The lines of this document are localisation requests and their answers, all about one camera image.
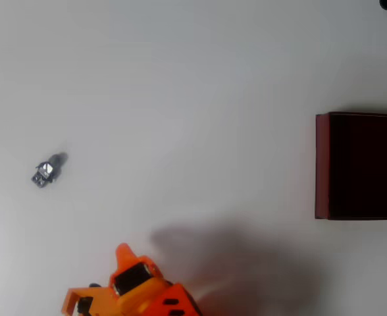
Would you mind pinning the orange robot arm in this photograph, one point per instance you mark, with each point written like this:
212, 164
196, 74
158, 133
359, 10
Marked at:
177, 301

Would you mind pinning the dark red open box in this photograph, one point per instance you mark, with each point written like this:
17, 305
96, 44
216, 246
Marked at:
361, 166

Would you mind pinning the orange gripper, black servo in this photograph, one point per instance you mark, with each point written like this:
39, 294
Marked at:
131, 276

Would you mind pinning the orange camera mount bracket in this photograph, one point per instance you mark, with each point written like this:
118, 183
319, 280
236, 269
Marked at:
81, 298

